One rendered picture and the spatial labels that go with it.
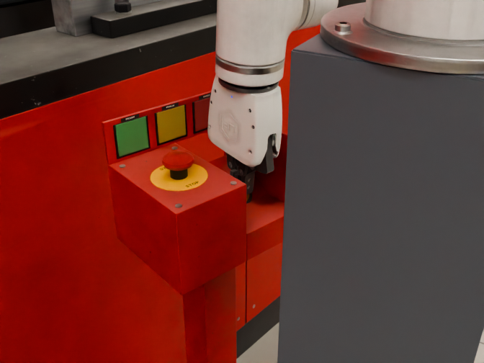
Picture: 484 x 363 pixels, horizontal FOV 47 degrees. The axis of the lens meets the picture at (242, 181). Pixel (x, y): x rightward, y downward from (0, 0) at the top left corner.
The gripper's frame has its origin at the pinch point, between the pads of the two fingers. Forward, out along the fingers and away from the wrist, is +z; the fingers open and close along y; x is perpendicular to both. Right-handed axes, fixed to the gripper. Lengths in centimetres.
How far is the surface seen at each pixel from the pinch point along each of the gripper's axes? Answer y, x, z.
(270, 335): -23, 35, 76
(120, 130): -9.5, -13.0, -7.8
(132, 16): -33.4, 3.4, -13.5
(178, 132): -9.3, -4.2, -4.8
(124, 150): -9.3, -12.7, -4.8
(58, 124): -23.0, -15.7, -3.5
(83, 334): -19.2, -18.1, 36.0
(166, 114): -9.6, -6.0, -8.1
